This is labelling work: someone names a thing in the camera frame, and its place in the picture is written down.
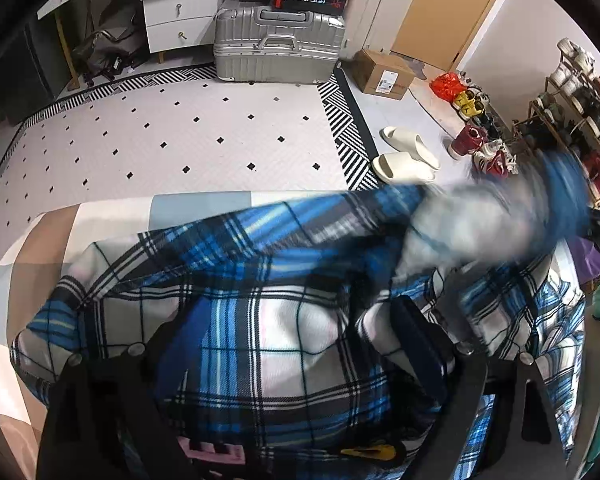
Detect blue white plaid shirt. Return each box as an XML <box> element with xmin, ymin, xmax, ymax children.
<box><xmin>10</xmin><ymin>153</ymin><xmax>588</xmax><ymax>479</ymax></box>

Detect checkered brown blue bedsheet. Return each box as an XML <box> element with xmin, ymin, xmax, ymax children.
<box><xmin>0</xmin><ymin>188</ymin><xmax>361</xmax><ymax>480</ymax></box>

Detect patterned floor rug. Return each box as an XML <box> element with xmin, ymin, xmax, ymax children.
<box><xmin>0</xmin><ymin>64</ymin><xmax>377</xmax><ymax>258</ymax></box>

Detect white slipper lower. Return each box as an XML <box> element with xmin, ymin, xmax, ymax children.
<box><xmin>372</xmin><ymin>152</ymin><xmax>436</xmax><ymax>185</ymax></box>

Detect white slipper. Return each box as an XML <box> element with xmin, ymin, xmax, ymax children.
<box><xmin>380</xmin><ymin>126</ymin><xmax>440</xmax><ymax>171</ymax></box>
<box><xmin>372</xmin><ymin>152</ymin><xmax>436</xmax><ymax>185</ymax></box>

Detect red white sneaker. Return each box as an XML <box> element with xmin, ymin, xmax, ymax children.
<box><xmin>448</xmin><ymin>124</ymin><xmax>488</xmax><ymax>159</ymax></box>

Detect white slipper upper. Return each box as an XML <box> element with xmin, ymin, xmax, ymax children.
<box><xmin>380</xmin><ymin>126</ymin><xmax>440</xmax><ymax>171</ymax></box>

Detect shoe rack with shoes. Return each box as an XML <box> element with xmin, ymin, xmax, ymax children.
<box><xmin>512</xmin><ymin>37</ymin><xmax>600</xmax><ymax>207</ymax></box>

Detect yellow shoes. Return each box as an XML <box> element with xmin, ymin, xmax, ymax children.
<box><xmin>452</xmin><ymin>87</ymin><xmax>490</xmax><ymax>122</ymax></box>

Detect black bag under desk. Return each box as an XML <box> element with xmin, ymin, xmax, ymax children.
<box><xmin>71</xmin><ymin>0</ymin><xmax>150</xmax><ymax>87</ymax></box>

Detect red plastic bag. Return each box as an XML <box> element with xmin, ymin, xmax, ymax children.
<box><xmin>429</xmin><ymin>72</ymin><xmax>467</xmax><ymax>103</ymax></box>

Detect silver aluminium suitcase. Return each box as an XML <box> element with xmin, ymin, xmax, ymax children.
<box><xmin>213</xmin><ymin>0</ymin><xmax>346</xmax><ymax>84</ymax></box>

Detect cardboard box on floor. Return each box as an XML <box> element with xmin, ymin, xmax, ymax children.
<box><xmin>351</xmin><ymin>49</ymin><xmax>416</xmax><ymax>101</ymax></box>

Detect wooden door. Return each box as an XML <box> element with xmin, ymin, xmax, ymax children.
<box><xmin>392</xmin><ymin>0</ymin><xmax>495</xmax><ymax>70</ymax></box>

